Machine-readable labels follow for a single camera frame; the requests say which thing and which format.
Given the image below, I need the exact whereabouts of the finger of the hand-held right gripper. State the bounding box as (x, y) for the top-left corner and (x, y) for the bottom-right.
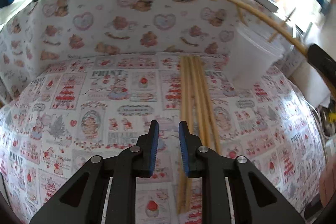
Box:
(307, 43), (336, 88)

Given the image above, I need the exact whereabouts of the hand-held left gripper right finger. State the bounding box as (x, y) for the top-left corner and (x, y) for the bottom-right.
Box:
(178, 120), (305, 224)

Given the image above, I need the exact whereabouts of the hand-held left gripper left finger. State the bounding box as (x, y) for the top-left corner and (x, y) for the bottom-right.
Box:
(30, 120), (160, 224)

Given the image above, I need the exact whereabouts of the bamboo chopstick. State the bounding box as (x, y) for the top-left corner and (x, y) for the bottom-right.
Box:
(268, 9), (297, 43)
(217, 0), (336, 100)

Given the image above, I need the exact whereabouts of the bundle of bamboo chopsticks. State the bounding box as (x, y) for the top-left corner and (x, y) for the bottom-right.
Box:
(176, 55), (222, 215)

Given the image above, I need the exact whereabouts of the translucent plastic container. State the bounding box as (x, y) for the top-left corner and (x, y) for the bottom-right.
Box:
(224, 21), (288, 90)

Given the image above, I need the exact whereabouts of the person's right hand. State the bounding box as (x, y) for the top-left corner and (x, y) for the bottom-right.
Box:
(318, 165), (336, 205)

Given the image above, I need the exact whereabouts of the patchwork print tablecloth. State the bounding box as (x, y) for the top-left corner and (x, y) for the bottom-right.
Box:
(0, 52), (326, 224)

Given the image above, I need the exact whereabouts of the bear print cloth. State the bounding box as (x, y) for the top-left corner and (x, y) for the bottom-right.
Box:
(0, 0), (289, 106)

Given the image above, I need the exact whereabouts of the white cable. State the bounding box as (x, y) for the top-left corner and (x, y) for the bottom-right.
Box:
(308, 103), (327, 138)

